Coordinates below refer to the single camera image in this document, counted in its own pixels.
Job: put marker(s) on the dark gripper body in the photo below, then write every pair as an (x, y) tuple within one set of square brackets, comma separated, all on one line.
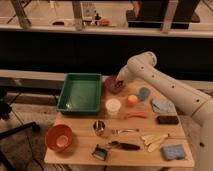
[(119, 84)]

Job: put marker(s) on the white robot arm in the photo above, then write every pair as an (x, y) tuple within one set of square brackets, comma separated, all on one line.
[(198, 105)]

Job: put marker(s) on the purple bowl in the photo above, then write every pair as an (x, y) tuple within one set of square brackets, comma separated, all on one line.
[(110, 84)]

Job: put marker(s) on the red bowl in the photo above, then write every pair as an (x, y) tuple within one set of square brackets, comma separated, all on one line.
[(59, 137)]

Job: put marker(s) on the orange yellow ball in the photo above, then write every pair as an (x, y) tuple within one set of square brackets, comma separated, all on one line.
[(132, 100)]

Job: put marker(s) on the white plastic cup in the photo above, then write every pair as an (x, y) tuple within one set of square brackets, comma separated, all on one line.
[(112, 106)]

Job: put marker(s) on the orange carrot toy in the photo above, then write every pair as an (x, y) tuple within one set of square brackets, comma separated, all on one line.
[(137, 114)]

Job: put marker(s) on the green plastic tray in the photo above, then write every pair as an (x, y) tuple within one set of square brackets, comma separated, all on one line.
[(81, 94)]

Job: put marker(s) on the blue folded cloth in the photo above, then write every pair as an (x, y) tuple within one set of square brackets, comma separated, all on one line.
[(162, 106)]

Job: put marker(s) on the wooden table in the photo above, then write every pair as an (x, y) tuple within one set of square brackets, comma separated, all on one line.
[(131, 138)]

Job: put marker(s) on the small metal cup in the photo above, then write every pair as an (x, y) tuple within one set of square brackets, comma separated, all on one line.
[(99, 127)]

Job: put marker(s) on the metal spoon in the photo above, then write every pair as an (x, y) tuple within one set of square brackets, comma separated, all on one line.
[(119, 131)]

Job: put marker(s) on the black rectangular block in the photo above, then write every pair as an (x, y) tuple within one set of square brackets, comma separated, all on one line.
[(169, 120)]

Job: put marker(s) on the wooden utensil pieces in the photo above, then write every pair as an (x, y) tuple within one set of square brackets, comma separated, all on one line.
[(153, 141)]

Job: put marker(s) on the blue sponge block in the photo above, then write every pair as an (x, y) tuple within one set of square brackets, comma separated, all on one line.
[(173, 152)]

